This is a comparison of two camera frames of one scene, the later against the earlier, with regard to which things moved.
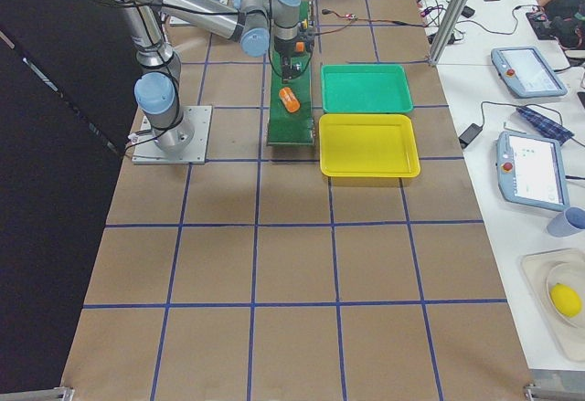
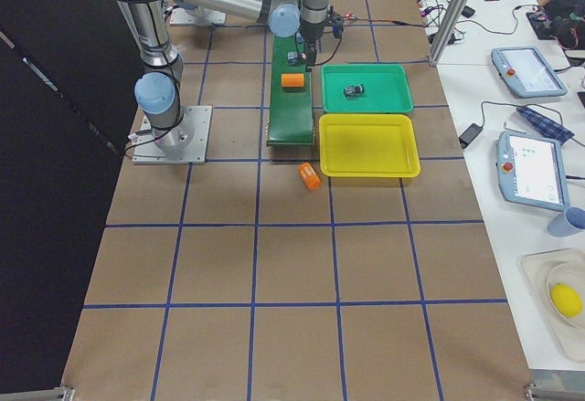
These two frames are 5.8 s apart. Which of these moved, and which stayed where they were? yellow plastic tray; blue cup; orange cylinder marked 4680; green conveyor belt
Moved: orange cylinder marked 4680
Stayed: blue cup; yellow plastic tray; green conveyor belt
